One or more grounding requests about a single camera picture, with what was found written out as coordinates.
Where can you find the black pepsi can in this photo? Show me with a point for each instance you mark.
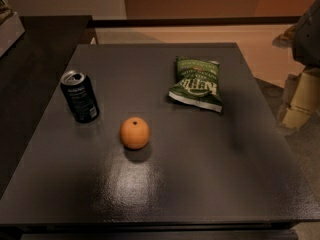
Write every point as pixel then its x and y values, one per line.
pixel 78 92

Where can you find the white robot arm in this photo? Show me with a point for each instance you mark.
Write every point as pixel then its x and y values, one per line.
pixel 301 96

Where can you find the orange fruit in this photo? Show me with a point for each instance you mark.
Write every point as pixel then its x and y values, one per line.
pixel 134 133

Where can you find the green chip bag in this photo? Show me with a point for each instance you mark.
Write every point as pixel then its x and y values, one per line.
pixel 197 84

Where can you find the white box at left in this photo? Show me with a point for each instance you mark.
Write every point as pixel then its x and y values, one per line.
pixel 10 31

